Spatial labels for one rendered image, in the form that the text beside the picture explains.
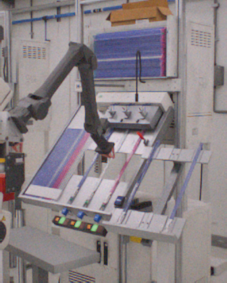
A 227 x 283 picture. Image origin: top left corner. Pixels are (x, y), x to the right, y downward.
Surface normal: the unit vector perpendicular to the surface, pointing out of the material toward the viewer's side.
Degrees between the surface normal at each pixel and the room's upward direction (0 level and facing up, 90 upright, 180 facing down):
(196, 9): 90
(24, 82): 90
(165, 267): 90
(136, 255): 90
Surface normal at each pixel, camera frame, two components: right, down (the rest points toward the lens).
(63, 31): -0.63, 0.06
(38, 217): 0.77, 0.05
